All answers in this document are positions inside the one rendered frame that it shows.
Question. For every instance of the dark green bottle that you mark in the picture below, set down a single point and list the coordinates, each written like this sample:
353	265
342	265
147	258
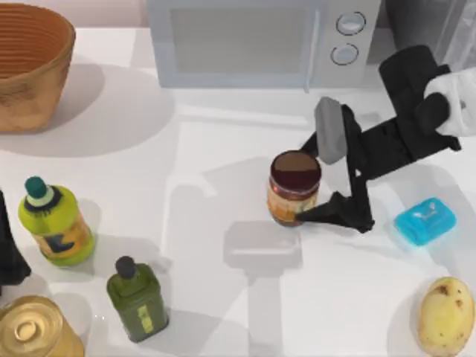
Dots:
137	297

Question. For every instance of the brown-lidded sauce jar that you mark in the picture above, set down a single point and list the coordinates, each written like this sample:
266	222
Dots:
294	186

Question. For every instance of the brown wicker basket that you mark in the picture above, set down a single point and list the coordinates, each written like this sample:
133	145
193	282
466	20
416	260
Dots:
29	74

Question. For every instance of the round microwave knob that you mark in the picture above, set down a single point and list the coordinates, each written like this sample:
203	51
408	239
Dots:
345	54
351	23

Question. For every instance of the microwave oven door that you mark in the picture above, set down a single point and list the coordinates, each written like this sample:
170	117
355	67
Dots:
238	41

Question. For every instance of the gold can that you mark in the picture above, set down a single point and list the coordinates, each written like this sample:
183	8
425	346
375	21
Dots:
33	331

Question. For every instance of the blue soap box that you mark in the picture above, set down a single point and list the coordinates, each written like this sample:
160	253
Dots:
424	221

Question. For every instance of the yellow potato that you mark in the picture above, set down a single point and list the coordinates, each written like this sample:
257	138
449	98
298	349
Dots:
444	316

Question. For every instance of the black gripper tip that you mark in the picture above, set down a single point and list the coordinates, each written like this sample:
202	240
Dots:
9	245

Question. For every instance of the pale microwave oven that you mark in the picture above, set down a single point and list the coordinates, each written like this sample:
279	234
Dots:
346	78

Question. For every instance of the yellow-green bottle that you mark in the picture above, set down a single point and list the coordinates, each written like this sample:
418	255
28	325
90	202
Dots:
56	223

